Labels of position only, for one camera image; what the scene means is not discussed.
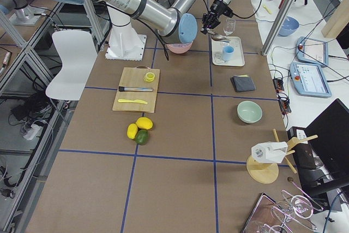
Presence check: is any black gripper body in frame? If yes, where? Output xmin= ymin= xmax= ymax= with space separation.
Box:
xmin=202 ymin=0 xmax=233 ymax=29

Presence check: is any metal ice scoop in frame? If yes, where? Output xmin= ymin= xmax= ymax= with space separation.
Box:
xmin=207 ymin=31 xmax=228 ymax=42

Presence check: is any blue cup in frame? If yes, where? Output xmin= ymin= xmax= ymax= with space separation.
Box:
xmin=222 ymin=46 xmax=234 ymax=62

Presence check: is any clear wine glass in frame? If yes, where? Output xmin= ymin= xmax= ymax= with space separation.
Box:
xmin=223 ymin=18 xmax=236 ymax=37

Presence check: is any white serving tray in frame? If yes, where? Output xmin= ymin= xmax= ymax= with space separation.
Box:
xmin=211 ymin=37 xmax=245 ymax=67

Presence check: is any pink bowl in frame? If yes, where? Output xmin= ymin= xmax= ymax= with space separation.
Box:
xmin=166 ymin=42 xmax=193 ymax=54

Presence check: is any grey folded cloth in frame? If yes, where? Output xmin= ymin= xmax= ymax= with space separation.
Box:
xmin=230 ymin=75 xmax=256 ymax=92

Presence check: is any blue bowl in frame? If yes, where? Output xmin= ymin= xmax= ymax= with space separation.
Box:
xmin=278 ymin=16 xmax=299 ymax=37

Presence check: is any green bowl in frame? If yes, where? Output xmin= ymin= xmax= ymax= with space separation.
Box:
xmin=237 ymin=100 xmax=263 ymax=124

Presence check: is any wooden cutting board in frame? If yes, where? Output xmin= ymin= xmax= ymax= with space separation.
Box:
xmin=112 ymin=67 xmax=160 ymax=113

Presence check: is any teach pendant far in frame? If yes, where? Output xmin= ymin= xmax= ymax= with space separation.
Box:
xmin=296 ymin=37 xmax=329 ymax=67

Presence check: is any teach pendant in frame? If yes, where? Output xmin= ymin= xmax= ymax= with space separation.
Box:
xmin=296 ymin=37 xmax=329 ymax=67
xmin=290 ymin=62 xmax=332 ymax=98

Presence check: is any metal muddler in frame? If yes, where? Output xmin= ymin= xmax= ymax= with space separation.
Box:
xmin=118 ymin=86 xmax=153 ymax=92

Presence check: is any teach pendant near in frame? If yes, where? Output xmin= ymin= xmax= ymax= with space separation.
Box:
xmin=290 ymin=62 xmax=332 ymax=98

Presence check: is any yellow plastic knife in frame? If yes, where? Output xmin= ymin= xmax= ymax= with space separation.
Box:
xmin=117 ymin=98 xmax=148 ymax=104

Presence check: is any small yellow lemon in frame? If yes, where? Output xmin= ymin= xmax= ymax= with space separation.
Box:
xmin=127 ymin=123 xmax=139 ymax=140

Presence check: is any green lime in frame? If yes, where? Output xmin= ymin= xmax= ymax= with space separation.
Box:
xmin=134 ymin=129 xmax=149 ymax=145

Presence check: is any white chair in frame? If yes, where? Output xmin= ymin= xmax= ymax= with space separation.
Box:
xmin=46 ymin=29 xmax=98 ymax=100

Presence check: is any white paper cone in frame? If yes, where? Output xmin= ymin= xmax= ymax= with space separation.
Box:
xmin=251 ymin=141 xmax=288 ymax=164

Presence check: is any wooden mug tree stand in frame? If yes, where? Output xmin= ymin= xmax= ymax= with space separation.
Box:
xmin=246 ymin=129 xmax=318 ymax=184

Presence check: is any black monitor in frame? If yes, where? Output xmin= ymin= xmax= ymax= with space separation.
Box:
xmin=303 ymin=98 xmax=348 ymax=197

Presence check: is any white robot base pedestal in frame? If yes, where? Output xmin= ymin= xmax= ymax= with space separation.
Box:
xmin=106 ymin=6 xmax=147 ymax=61

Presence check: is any aluminium frame post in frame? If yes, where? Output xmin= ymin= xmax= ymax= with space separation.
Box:
xmin=261 ymin=0 xmax=294 ymax=56

